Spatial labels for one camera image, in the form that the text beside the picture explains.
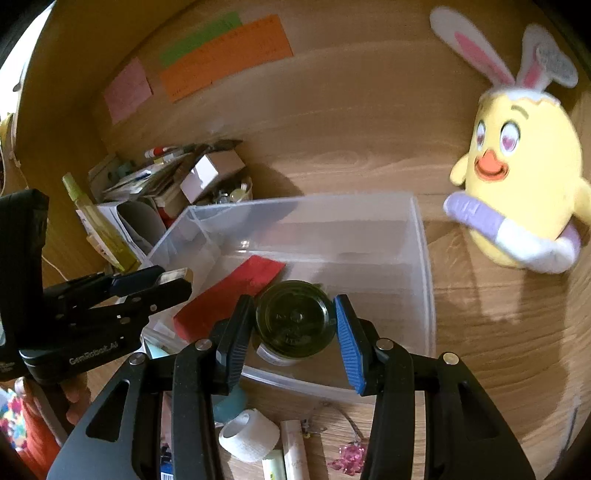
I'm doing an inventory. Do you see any pale yellow lip balm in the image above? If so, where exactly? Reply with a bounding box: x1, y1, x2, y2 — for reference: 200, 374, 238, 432
262, 449, 287, 480

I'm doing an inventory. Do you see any teal tape roll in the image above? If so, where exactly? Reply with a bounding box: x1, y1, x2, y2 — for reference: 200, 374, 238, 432
211, 385, 247, 425

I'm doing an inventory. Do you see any pink crystal charm keychain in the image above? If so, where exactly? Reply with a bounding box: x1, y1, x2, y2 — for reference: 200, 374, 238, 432
301, 400, 369, 477

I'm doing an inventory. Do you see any red envelope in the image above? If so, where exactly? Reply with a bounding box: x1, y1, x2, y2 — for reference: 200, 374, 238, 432
173, 255, 286, 343

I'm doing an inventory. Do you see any small blue black box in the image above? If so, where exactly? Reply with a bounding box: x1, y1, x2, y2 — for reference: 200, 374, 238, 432
160, 443, 174, 480

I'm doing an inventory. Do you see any stack of papers and booklets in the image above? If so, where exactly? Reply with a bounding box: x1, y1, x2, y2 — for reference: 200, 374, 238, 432
88, 139, 242, 202

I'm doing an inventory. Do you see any white folded paper box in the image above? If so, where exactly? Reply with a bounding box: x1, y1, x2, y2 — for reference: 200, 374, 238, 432
97, 201, 166, 262

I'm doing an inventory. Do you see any orange paper note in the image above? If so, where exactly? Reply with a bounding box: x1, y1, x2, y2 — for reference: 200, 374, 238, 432
160, 15, 294, 102

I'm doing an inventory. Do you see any green paper note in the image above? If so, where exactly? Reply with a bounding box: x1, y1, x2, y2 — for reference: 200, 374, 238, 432
159, 12, 242, 68

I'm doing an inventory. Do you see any yellow-green spray bottle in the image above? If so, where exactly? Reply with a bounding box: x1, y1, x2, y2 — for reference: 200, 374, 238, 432
62, 173, 139, 273

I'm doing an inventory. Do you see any clear plastic storage bin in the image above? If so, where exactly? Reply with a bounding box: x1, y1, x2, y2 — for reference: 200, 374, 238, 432
140, 192, 438, 405

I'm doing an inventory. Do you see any white tape roll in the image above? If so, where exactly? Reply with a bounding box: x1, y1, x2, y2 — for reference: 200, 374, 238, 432
218, 409, 280, 463

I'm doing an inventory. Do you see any dark green tube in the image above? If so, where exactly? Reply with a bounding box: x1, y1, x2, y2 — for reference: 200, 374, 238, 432
256, 280, 337, 367

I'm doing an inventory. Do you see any yellow chick plush toy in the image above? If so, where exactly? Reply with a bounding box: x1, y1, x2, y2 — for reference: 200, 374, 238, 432
430, 6, 590, 274

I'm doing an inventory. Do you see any small white cardboard box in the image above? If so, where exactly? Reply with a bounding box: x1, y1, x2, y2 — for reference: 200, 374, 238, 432
180, 150, 245, 204

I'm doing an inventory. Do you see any pink paper note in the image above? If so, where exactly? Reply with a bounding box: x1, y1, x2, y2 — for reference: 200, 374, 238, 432
103, 57, 152, 125

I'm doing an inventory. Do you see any person's left hand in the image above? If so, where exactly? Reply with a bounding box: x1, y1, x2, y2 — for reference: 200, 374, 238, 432
14, 373, 91, 425

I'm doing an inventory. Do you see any red and white marker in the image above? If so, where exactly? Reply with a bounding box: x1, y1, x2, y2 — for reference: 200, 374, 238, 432
144, 146, 179, 159

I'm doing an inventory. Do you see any white cosmetic tube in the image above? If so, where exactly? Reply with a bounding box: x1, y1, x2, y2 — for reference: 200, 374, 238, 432
280, 420, 311, 480

